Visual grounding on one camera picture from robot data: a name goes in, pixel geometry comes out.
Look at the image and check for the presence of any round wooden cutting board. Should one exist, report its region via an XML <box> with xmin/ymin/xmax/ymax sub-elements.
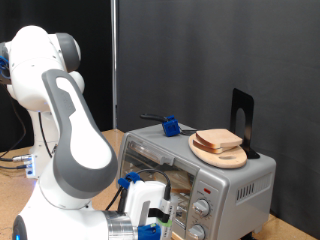
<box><xmin>187</xmin><ymin>132</ymin><xmax>248</xmax><ymax>170</ymax></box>

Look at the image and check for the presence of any base cable with silver connector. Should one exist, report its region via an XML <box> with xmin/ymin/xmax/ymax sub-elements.
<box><xmin>0</xmin><ymin>153</ymin><xmax>33</xmax><ymax>163</ymax></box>

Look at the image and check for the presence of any black spatula with blue block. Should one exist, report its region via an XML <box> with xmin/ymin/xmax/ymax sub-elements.
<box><xmin>138</xmin><ymin>113</ymin><xmax>198</xmax><ymax>138</ymax></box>

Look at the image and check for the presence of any vertical metal pole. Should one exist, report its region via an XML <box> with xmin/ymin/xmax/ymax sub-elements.
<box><xmin>110</xmin><ymin>0</ymin><xmax>119</xmax><ymax>130</ymax></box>

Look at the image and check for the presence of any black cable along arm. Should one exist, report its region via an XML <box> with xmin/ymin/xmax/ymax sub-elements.
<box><xmin>0</xmin><ymin>56</ymin><xmax>173</xmax><ymax>213</ymax></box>

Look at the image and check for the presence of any silver toaster oven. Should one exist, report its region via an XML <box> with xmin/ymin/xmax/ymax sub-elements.
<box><xmin>116</xmin><ymin>120</ymin><xmax>277</xmax><ymax>240</ymax></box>

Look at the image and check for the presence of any silver oven knob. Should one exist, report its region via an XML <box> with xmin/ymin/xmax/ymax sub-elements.
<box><xmin>192</xmin><ymin>199</ymin><xmax>211</xmax><ymax>218</ymax></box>
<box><xmin>187</xmin><ymin>223</ymin><xmax>206</xmax><ymax>240</ymax></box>

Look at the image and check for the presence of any black metal bookend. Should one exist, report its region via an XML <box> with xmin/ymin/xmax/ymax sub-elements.
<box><xmin>229</xmin><ymin>87</ymin><xmax>261</xmax><ymax>160</ymax></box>

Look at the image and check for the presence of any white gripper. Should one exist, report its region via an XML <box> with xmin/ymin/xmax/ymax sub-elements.
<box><xmin>124</xmin><ymin>180</ymin><xmax>188</xmax><ymax>228</ymax></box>

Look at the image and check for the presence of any black base cable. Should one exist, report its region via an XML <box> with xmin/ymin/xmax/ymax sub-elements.
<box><xmin>0</xmin><ymin>163</ymin><xmax>29</xmax><ymax>171</ymax></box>

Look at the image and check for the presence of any glass oven door with handle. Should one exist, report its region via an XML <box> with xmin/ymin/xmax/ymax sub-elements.
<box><xmin>118</xmin><ymin>134</ymin><xmax>201</xmax><ymax>239</ymax></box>

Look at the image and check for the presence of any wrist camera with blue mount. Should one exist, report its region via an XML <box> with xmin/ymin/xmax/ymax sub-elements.
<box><xmin>137</xmin><ymin>196</ymin><xmax>178</xmax><ymax>240</ymax></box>

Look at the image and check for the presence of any metal wire oven rack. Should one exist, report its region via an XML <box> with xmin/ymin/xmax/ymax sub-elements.
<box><xmin>121</xmin><ymin>156</ymin><xmax>194</xmax><ymax>201</ymax></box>

